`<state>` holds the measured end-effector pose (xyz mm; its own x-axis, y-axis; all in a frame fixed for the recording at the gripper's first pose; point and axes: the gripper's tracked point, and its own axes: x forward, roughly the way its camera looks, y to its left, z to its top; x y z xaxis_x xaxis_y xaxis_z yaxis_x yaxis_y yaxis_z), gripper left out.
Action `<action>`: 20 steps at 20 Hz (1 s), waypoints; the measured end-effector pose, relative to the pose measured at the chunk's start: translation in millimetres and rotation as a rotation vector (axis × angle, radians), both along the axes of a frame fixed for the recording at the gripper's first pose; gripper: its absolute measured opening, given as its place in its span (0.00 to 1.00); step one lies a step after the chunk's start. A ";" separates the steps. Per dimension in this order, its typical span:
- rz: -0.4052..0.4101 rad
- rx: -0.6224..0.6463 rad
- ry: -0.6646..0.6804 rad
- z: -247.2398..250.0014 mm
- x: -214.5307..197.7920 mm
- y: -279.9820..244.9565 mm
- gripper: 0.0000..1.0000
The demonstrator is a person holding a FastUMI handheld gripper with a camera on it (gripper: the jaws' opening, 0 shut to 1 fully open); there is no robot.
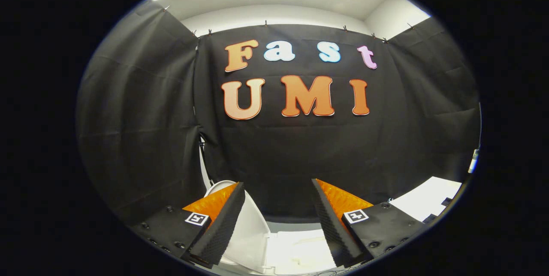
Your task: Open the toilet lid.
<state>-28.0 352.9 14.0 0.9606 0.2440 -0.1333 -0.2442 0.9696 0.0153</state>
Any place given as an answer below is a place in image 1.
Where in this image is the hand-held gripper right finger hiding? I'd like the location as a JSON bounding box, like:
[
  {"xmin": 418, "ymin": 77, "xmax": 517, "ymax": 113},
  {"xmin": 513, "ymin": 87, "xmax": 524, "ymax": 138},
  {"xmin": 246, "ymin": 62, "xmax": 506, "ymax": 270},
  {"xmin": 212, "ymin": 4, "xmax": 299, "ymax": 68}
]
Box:
[{"xmin": 311, "ymin": 178, "xmax": 428, "ymax": 268}]

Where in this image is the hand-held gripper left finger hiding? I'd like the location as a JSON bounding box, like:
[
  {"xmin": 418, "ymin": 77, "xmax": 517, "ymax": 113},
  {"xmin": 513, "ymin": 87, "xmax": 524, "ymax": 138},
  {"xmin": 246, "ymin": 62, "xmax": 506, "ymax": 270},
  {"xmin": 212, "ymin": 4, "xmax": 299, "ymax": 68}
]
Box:
[{"xmin": 130, "ymin": 182, "xmax": 247, "ymax": 269}]

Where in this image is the metal backdrop stand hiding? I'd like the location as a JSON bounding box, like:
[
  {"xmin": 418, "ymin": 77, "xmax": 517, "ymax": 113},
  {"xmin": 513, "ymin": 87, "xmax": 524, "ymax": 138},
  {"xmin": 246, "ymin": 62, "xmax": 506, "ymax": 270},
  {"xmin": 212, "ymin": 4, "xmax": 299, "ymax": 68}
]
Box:
[{"xmin": 199, "ymin": 136, "xmax": 214, "ymax": 191}]

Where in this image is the black backdrop cloth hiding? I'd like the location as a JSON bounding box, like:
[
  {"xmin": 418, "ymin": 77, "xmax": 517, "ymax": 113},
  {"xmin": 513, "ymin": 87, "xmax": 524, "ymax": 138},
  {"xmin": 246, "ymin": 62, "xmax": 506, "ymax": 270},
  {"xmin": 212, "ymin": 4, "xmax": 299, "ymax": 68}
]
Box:
[{"xmin": 76, "ymin": 0, "xmax": 481, "ymax": 227}]

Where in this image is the white drawer cabinet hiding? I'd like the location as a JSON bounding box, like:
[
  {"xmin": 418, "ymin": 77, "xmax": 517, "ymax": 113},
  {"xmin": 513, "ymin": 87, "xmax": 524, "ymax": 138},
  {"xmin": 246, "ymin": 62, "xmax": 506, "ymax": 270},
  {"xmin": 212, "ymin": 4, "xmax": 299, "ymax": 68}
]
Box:
[{"xmin": 388, "ymin": 176, "xmax": 463, "ymax": 224}]

